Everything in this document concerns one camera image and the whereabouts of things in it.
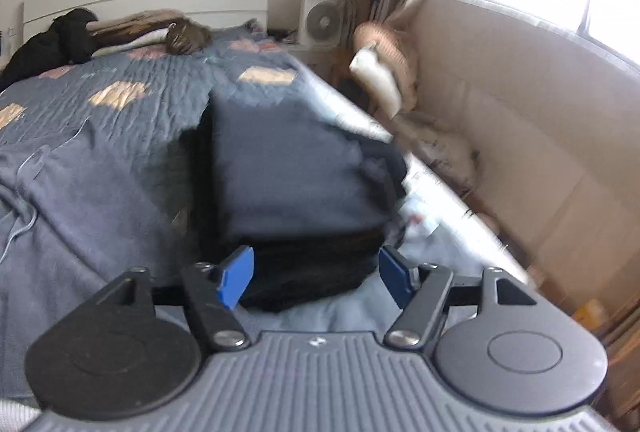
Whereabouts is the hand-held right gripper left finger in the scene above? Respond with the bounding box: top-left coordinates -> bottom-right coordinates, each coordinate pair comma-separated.
95,246 -> 255,353

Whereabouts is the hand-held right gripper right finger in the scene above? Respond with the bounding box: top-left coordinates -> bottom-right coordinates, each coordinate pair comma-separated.
378,246 -> 538,352

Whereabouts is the black garment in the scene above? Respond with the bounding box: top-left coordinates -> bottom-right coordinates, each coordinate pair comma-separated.
192,127 -> 401,313

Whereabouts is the dark navy garment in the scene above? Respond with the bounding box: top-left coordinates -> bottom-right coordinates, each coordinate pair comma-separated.
207,95 -> 408,233

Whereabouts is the white cushion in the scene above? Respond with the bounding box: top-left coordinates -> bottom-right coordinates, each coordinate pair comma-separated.
348,46 -> 403,115

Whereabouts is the blue-grey quilted fish-print bedspread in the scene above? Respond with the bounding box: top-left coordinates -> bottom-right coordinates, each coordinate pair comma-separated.
0,25 -> 381,233

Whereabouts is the woven wicker basket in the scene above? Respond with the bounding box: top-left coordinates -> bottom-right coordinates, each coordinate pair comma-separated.
352,20 -> 421,113

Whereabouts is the white nightstand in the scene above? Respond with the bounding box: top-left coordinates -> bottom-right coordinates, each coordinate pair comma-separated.
287,42 -> 351,83

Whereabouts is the tabby cat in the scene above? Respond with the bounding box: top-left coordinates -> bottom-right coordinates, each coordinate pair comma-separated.
165,20 -> 213,56

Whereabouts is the white box fan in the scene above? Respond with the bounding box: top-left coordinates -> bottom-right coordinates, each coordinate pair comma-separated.
299,0 -> 348,47

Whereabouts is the brown folded blanket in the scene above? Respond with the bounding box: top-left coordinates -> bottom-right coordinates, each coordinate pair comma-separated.
87,10 -> 186,36

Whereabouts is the black padded jacket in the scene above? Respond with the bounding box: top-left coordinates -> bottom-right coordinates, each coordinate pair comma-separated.
0,9 -> 101,90

